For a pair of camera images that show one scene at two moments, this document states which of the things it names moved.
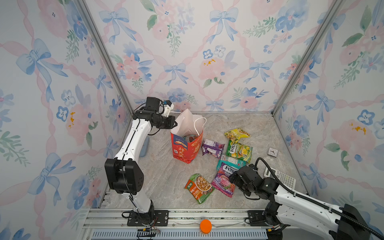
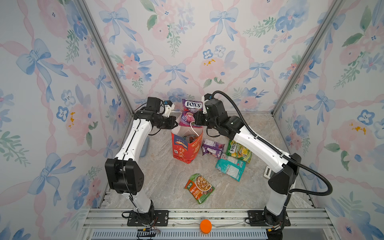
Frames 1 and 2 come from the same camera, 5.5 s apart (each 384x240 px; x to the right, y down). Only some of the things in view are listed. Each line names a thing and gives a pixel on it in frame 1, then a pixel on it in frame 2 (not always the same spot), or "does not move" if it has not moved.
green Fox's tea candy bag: x=238 y=150 does not move
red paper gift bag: x=186 y=136 does not move
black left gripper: x=171 y=119 does not move
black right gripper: x=233 y=177 → x=199 y=115
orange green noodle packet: x=200 y=188 does not move
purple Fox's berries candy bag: x=221 y=181 → x=188 y=108
